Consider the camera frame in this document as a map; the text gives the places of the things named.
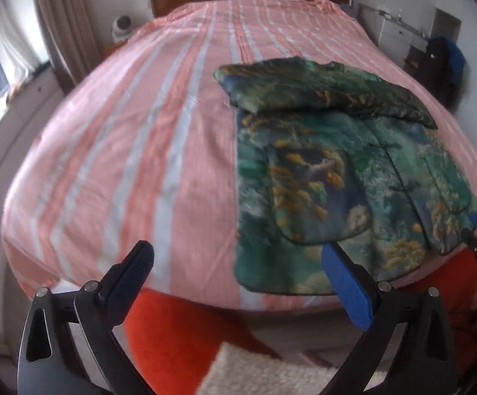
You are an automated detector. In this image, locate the brown curtain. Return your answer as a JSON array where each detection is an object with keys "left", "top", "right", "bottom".
[{"left": 30, "top": 0, "right": 103, "bottom": 91}]

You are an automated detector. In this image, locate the orange fleece robe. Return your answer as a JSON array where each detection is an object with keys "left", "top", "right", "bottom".
[{"left": 123, "top": 239, "right": 477, "bottom": 395}]

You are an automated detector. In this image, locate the green patterned padded jacket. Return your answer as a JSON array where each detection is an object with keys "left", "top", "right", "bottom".
[{"left": 213, "top": 60, "right": 477, "bottom": 297}]

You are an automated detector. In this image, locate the white window seat cabinet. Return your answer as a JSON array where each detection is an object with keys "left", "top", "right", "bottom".
[{"left": 0, "top": 62, "right": 74, "bottom": 338}]

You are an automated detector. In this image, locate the blue garment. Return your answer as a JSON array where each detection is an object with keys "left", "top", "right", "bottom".
[{"left": 444, "top": 39, "right": 467, "bottom": 79}]

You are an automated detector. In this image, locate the bed with pink striped cover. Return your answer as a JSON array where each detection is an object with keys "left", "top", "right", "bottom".
[{"left": 0, "top": 0, "right": 477, "bottom": 311}]

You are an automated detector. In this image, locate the white dresser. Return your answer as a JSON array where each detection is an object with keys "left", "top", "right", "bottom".
[{"left": 358, "top": 3, "right": 433, "bottom": 56}]

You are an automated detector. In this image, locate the black jacket on chair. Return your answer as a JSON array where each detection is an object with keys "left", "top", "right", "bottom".
[{"left": 405, "top": 37, "right": 459, "bottom": 103}]

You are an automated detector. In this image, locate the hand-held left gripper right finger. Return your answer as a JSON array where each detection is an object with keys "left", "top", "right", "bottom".
[{"left": 322, "top": 241, "right": 458, "bottom": 395}]

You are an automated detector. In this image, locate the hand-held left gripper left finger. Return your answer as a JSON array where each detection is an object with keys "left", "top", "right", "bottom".
[{"left": 16, "top": 239, "right": 155, "bottom": 395}]

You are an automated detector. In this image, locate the white sheer curtain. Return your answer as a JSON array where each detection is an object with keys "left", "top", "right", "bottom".
[{"left": 0, "top": 0, "right": 50, "bottom": 87}]

